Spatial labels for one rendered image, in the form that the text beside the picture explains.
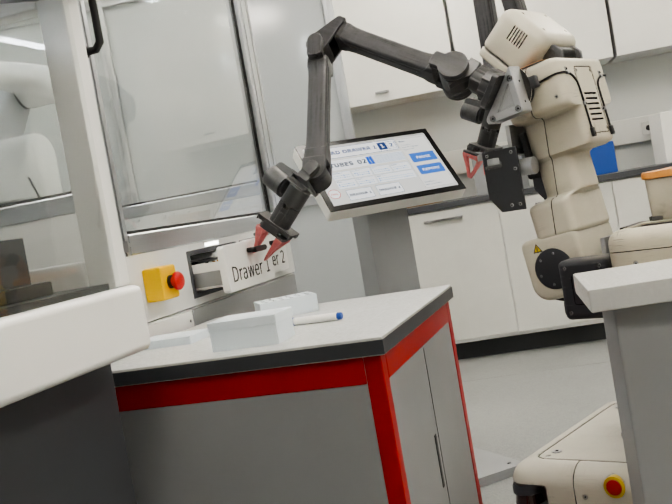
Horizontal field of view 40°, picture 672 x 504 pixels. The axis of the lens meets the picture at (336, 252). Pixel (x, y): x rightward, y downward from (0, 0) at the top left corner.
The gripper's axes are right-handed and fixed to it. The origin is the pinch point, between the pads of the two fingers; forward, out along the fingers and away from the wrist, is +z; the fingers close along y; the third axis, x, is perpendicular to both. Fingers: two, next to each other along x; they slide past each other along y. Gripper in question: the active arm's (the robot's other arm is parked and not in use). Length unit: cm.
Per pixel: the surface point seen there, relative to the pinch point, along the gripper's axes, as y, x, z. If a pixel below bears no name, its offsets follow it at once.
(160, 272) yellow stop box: 6.2, 39.1, 3.9
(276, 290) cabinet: -0.6, -34.1, 17.2
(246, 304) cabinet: -0.8, -11.4, 17.5
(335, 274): 10, -161, 39
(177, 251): 11.6, 21.4, 4.5
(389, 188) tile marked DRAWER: -4, -85, -17
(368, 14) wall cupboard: 106, -326, -57
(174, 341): -9, 54, 7
